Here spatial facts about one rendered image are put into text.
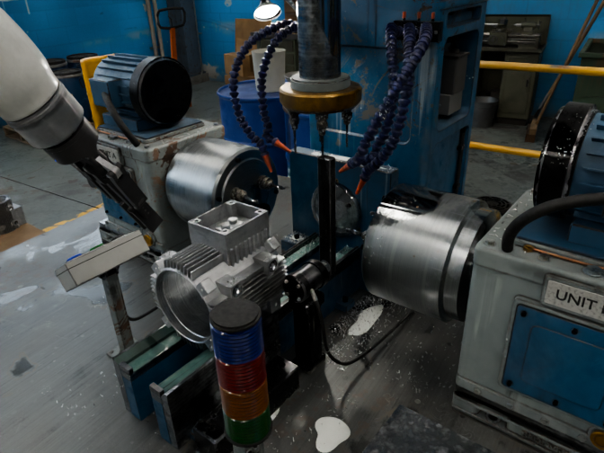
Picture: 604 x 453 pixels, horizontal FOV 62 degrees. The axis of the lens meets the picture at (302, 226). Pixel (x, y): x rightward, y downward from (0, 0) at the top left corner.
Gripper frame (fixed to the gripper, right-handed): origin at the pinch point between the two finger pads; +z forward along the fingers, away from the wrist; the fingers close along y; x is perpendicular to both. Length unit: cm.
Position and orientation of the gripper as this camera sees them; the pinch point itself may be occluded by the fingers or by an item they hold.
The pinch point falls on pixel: (141, 213)
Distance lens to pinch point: 92.1
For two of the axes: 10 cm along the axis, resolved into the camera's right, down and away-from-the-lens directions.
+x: -5.1, 7.8, -3.6
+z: 3.4, 5.7, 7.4
